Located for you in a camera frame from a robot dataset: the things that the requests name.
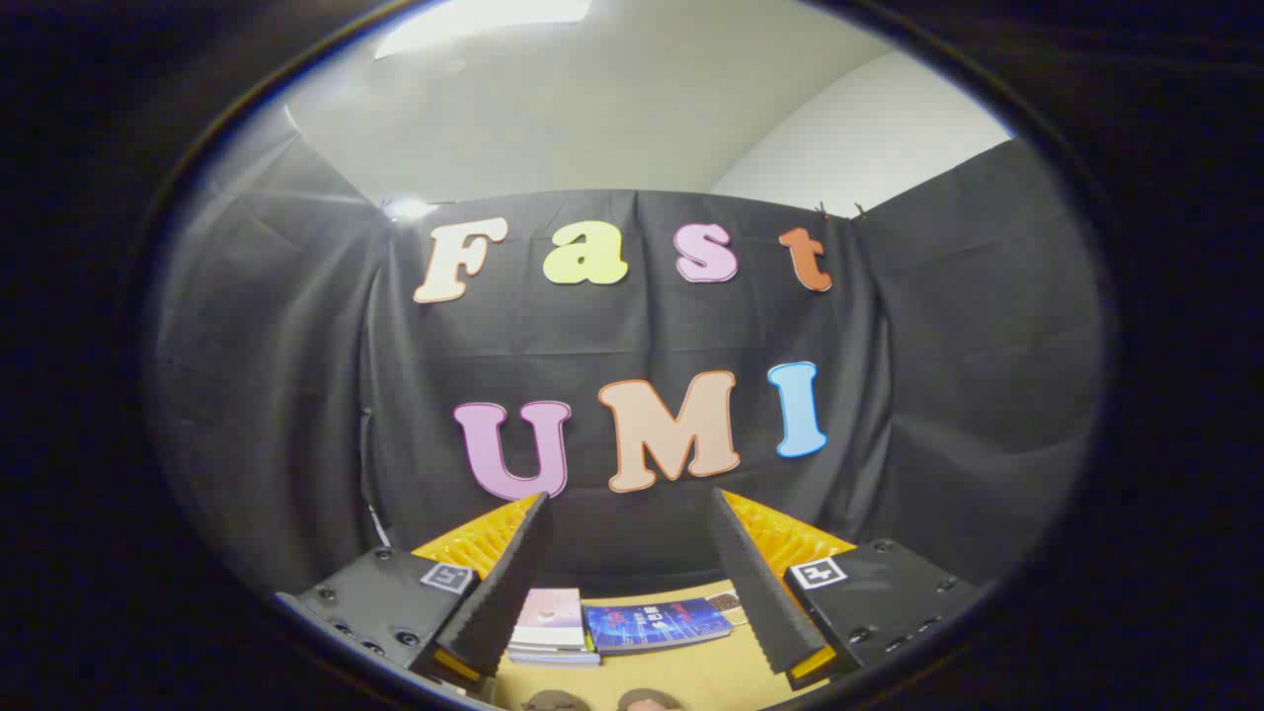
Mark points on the white compartment seed tray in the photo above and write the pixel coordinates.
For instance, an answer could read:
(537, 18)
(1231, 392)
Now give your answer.
(726, 602)

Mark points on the brown fuzzy slipper shoe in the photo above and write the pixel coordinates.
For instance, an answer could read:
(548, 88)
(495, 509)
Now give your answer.
(650, 701)
(555, 703)

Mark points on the light blue paperback book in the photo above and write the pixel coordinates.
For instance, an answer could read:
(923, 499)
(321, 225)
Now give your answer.
(558, 661)

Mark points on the white paperback book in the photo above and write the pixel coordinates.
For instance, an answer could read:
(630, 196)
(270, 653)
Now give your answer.
(553, 650)

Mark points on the blue cover book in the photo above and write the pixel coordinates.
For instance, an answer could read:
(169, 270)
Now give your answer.
(652, 624)

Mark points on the pink cover book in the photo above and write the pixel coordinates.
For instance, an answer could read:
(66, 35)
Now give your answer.
(551, 617)

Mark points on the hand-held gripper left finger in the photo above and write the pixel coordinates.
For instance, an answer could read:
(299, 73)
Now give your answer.
(504, 592)

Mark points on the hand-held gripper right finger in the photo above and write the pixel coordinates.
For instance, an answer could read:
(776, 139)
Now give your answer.
(755, 592)

